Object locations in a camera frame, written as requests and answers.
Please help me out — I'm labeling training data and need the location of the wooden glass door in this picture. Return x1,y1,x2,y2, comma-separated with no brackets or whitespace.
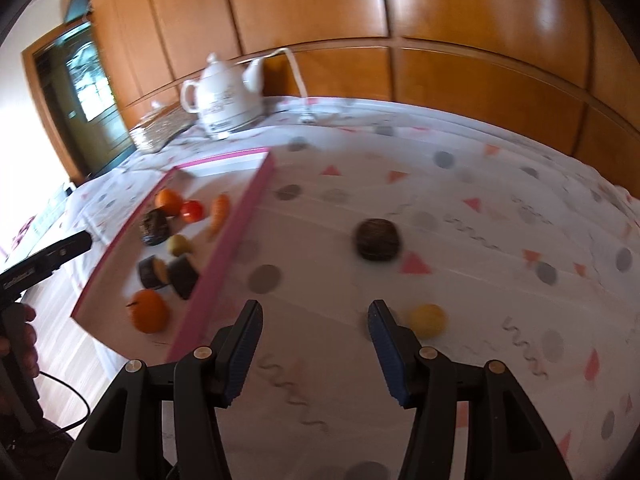
22,18,134,185

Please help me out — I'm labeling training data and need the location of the red tomato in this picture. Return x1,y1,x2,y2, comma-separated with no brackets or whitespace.
180,200,205,223

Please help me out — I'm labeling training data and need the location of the orange with stem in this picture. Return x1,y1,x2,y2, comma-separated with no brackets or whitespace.
126,289,171,334

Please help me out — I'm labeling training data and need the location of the yellow round fruit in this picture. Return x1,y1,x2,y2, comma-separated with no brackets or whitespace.
408,304,448,339
166,234,193,257

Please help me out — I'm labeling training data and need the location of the dark cut eggplant piece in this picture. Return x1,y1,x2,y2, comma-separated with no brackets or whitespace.
138,256,169,289

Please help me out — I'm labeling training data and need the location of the small orange carrot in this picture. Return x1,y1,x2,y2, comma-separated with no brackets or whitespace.
207,193,231,240

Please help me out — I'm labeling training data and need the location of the black cable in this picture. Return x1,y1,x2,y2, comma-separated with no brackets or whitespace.
37,369,92,436

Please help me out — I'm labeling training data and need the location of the white ceramic electric kettle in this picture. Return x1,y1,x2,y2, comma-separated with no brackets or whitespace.
180,52,264,140

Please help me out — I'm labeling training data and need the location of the dark brown wrinkled fruit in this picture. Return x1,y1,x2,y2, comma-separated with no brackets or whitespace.
140,208,171,246

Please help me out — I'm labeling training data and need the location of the ornate silver tissue box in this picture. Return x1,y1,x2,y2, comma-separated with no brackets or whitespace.
129,102,198,154

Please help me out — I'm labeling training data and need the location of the white kettle power cord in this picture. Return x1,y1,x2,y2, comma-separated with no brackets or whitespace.
259,46,319,125

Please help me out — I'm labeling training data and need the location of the white patterned tablecloth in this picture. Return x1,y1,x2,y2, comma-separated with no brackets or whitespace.
27,99,639,479

